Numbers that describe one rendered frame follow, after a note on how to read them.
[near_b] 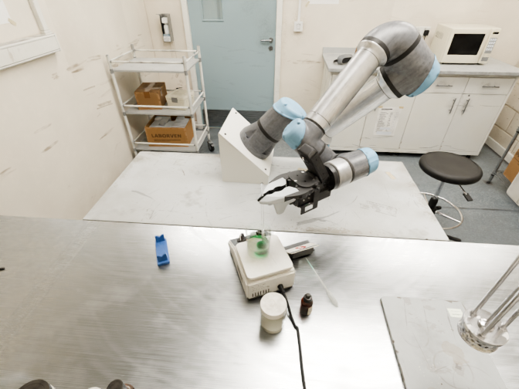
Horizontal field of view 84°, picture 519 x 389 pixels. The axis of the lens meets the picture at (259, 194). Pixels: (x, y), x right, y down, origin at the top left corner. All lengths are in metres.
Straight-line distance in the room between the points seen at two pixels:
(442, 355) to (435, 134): 2.85
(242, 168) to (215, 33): 2.53
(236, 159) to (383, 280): 0.64
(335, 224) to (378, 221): 0.15
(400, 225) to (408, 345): 0.41
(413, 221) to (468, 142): 2.62
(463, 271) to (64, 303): 1.06
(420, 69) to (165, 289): 0.93
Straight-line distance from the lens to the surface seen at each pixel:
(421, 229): 1.08
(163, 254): 0.87
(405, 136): 3.36
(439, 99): 3.31
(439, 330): 0.84
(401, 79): 1.00
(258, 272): 0.72
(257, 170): 1.11
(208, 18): 3.50
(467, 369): 0.82
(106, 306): 0.86
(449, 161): 2.14
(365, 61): 0.91
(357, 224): 1.01
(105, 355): 0.79
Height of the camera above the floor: 1.56
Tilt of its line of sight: 37 degrees down
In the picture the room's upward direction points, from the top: straight up
